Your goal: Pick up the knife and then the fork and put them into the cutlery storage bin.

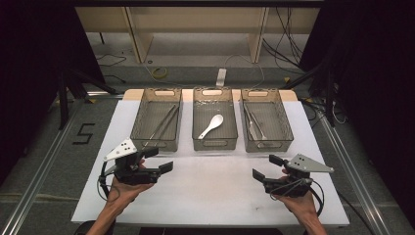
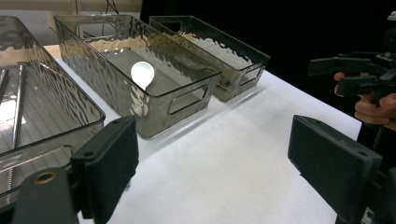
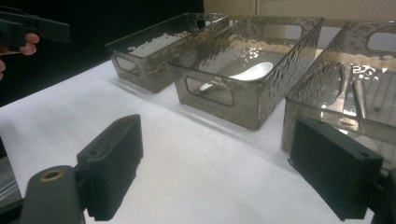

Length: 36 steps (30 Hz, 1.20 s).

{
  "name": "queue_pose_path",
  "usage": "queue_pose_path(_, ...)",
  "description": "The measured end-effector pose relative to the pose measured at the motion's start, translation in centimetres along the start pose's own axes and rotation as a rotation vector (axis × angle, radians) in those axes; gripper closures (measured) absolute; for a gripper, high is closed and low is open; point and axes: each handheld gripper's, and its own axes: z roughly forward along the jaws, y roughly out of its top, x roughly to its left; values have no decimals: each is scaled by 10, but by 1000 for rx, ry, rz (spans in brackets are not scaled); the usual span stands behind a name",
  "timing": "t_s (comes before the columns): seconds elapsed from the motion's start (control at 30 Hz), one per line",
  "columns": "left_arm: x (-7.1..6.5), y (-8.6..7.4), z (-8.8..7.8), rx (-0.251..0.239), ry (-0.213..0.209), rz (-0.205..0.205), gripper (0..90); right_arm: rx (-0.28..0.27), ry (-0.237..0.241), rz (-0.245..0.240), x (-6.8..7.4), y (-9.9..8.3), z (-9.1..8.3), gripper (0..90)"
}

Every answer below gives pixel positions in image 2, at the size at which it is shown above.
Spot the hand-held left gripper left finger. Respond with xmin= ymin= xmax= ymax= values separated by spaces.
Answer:
xmin=70 ymin=115 xmax=140 ymax=224

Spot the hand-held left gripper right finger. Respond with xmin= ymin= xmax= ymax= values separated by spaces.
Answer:
xmin=287 ymin=115 xmax=384 ymax=224

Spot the translucent grey plastic bin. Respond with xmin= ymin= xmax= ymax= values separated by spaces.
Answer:
xmin=52 ymin=13 xmax=223 ymax=140
xmin=148 ymin=15 xmax=271 ymax=104
xmin=0 ymin=15 xmax=106 ymax=209

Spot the white ceramic spoon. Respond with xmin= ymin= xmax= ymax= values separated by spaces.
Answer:
xmin=130 ymin=61 xmax=156 ymax=91

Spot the silver metal chopstick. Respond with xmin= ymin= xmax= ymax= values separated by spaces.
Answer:
xmin=11 ymin=63 xmax=27 ymax=150

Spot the black curtain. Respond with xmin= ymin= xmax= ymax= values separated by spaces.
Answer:
xmin=139 ymin=0 xmax=396 ymax=119

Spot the black cable bundle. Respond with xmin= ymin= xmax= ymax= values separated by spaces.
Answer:
xmin=98 ymin=0 xmax=120 ymax=16

